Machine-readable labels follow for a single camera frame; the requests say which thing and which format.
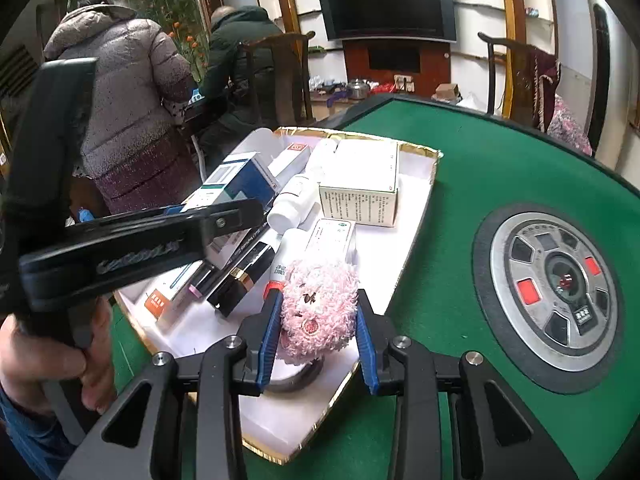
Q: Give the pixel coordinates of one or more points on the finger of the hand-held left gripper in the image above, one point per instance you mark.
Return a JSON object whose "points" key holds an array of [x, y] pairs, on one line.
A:
{"points": [[230, 217]]}

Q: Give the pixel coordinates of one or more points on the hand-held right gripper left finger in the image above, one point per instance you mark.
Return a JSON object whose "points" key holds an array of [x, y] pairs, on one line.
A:
{"points": [[270, 340]]}

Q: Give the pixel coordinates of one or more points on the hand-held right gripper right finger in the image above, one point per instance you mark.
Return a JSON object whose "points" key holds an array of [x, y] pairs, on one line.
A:
{"points": [[367, 355]]}

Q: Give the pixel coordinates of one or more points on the blue white medicine box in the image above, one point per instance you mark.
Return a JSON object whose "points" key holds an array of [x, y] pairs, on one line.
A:
{"points": [[240, 180]]}

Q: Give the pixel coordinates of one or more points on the pink fluffy toy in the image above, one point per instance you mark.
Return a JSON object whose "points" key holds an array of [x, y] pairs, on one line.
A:
{"points": [[320, 310]]}

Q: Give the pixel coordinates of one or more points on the white tube red cap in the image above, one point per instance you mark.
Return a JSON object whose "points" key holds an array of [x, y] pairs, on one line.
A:
{"points": [[287, 250]]}

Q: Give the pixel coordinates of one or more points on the long white box red label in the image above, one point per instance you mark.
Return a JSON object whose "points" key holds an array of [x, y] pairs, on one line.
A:
{"points": [[290, 165]]}

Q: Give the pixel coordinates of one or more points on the gold-rimmed white tray box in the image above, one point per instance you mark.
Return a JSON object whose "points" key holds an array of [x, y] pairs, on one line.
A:
{"points": [[380, 260]]}

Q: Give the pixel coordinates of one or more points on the white orange ointment box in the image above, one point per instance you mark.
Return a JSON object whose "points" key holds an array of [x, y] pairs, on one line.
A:
{"points": [[165, 305]]}

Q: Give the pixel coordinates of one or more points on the person's left hand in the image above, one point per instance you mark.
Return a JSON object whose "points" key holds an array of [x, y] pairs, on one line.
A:
{"points": [[40, 365]]}

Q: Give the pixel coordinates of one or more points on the black pen-like stick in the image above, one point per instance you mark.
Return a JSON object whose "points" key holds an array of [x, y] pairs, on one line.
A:
{"points": [[250, 242]]}

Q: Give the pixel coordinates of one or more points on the black tape roll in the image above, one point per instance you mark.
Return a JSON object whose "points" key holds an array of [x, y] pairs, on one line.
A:
{"points": [[300, 387]]}

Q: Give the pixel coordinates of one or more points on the black lipstick gold band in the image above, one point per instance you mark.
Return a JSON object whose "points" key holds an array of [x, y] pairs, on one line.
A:
{"points": [[235, 290]]}

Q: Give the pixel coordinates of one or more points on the small white medicine box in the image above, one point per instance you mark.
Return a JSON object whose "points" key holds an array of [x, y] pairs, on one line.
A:
{"points": [[332, 240]]}

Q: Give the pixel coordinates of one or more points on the large white medicine box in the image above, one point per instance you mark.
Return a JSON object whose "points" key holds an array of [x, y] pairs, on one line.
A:
{"points": [[360, 200]]}

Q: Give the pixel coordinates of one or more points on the round table control panel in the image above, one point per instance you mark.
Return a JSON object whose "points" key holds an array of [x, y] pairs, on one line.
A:
{"points": [[505, 320]]}

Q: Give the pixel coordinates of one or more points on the wooden chair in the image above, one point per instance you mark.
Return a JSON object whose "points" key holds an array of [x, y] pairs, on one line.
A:
{"points": [[525, 80], [290, 75]]}

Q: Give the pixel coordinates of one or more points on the metal pot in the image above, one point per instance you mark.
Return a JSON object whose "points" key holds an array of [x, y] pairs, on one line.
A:
{"points": [[358, 91]]}

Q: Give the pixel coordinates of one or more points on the small cardboard box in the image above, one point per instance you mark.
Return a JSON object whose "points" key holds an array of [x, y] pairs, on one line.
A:
{"points": [[447, 93]]}

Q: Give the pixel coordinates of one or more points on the wooden television cabinet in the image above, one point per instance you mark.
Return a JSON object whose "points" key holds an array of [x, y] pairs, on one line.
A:
{"points": [[435, 67]]}

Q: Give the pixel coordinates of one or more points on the black flat television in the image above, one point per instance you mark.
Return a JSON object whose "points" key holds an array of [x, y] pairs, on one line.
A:
{"points": [[385, 5]]}

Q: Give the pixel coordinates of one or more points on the white plastic bag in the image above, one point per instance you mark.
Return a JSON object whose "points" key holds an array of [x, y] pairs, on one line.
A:
{"points": [[472, 101]]}

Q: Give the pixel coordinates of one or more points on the floral cloth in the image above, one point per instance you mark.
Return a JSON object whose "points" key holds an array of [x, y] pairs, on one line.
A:
{"points": [[570, 130]]}

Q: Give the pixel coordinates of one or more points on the maroon cloth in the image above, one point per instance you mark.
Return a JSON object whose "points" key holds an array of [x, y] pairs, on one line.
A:
{"points": [[547, 85]]}

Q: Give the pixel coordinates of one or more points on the standing air conditioner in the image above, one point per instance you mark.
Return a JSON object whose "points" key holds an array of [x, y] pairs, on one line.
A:
{"points": [[600, 60]]}

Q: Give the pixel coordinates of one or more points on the flower wall painting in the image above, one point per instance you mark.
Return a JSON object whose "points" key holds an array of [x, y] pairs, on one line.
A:
{"points": [[165, 0]]}

